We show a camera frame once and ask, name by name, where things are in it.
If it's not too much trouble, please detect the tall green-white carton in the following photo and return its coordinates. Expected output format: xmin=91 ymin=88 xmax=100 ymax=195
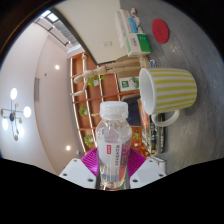
xmin=118 ymin=76 xmax=140 ymax=93

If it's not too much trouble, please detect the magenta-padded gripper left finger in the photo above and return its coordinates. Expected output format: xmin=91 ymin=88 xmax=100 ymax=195
xmin=59 ymin=147 xmax=100 ymax=190

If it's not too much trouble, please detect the ceiling air vent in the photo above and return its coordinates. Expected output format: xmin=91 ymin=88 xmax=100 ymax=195
xmin=33 ymin=77 xmax=41 ymax=103

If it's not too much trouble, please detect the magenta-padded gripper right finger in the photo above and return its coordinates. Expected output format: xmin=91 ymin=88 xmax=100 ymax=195
xmin=126 ymin=148 xmax=167 ymax=190

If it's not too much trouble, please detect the grey curtain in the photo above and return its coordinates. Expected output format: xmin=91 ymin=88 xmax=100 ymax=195
xmin=54 ymin=19 xmax=81 ymax=46

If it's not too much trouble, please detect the small green-white box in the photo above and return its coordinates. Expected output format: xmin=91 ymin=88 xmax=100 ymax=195
xmin=124 ymin=32 xmax=153 ymax=58

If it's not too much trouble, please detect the clear plastic water bottle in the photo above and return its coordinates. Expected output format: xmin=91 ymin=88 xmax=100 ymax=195
xmin=95 ymin=100 xmax=133 ymax=192

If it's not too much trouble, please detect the yellow striped white mug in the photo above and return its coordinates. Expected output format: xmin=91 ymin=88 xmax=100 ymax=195
xmin=138 ymin=67 xmax=198 ymax=128

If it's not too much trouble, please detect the window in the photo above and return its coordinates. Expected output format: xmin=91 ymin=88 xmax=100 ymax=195
xmin=39 ymin=9 xmax=60 ymax=24

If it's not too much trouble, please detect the stack of white books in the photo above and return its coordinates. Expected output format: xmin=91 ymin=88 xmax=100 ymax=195
xmin=114 ymin=9 xmax=139 ymax=48

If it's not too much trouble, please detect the orange wooden shelf unit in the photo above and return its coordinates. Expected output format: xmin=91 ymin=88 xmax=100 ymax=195
xmin=69 ymin=51 xmax=151 ymax=158

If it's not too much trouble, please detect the flat round red coaster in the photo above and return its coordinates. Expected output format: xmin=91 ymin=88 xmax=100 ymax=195
xmin=151 ymin=18 xmax=170 ymax=45

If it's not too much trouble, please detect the branched ceiling lamp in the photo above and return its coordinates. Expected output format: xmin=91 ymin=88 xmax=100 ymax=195
xmin=0 ymin=87 xmax=33 ymax=142

